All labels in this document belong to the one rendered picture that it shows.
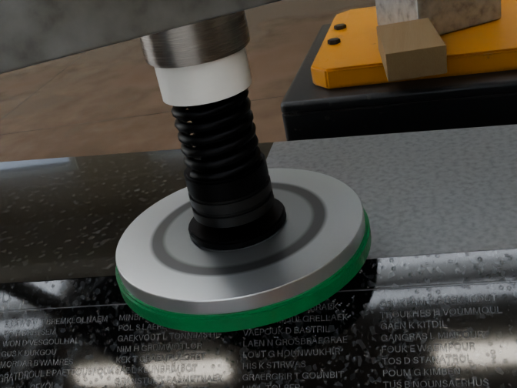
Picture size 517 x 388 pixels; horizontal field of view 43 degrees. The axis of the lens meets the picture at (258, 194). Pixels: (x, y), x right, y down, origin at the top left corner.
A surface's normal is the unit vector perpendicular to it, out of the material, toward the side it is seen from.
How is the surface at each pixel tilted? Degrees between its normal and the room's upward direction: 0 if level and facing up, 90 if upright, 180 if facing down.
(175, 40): 90
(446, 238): 0
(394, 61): 90
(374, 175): 0
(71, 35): 90
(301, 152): 0
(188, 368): 45
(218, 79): 90
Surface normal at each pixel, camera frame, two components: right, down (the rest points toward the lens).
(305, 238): -0.18, -0.88
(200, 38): 0.19, 0.41
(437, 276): -0.23, -0.29
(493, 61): -0.22, 0.48
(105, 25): 0.46, 0.33
